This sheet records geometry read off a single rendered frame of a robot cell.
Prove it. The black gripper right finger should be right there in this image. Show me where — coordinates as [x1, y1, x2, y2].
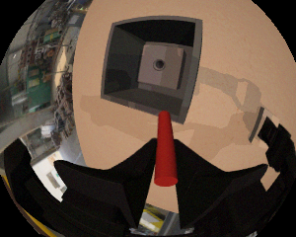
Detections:
[175, 139, 267, 230]

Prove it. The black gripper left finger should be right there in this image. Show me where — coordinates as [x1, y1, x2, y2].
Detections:
[53, 138, 157, 229]

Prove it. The red peg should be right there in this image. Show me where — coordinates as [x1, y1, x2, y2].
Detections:
[155, 111, 179, 187]

